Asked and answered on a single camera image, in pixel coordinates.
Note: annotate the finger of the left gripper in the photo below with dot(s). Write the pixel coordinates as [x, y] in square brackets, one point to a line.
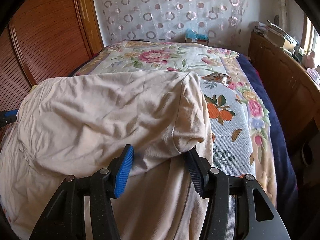
[7, 117]

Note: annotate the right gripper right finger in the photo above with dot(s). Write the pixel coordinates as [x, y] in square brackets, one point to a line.
[198, 168]

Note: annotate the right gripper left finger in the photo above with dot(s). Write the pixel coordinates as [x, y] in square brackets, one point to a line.
[120, 168]

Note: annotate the beige cloth garment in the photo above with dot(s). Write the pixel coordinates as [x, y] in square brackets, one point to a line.
[77, 125]

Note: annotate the orange print bed sheet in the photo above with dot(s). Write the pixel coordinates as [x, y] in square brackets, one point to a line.
[232, 145]

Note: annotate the yellow pillow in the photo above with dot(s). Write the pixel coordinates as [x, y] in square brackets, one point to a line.
[32, 89]

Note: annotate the floral quilt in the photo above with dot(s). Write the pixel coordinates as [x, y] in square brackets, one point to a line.
[212, 64]

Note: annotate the dark blue blanket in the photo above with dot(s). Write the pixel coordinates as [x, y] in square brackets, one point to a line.
[287, 191]

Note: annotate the wooden louvered wardrobe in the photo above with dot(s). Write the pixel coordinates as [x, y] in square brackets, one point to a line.
[44, 39]

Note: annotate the wooden side cabinet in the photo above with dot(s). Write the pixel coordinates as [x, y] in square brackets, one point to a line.
[293, 93]

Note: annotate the blue tissue box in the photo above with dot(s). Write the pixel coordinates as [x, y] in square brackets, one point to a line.
[192, 36]

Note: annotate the pink figurine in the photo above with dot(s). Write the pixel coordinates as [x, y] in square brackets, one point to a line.
[309, 60]

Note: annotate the circle pattern sheer curtain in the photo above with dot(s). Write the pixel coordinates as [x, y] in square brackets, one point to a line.
[169, 20]

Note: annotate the stack of papers and box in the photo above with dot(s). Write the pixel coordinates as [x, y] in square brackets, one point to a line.
[277, 36]

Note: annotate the side window curtain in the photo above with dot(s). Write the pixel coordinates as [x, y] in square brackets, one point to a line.
[283, 14]

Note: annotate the window with wooden frame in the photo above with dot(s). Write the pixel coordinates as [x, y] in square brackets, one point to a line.
[309, 35]

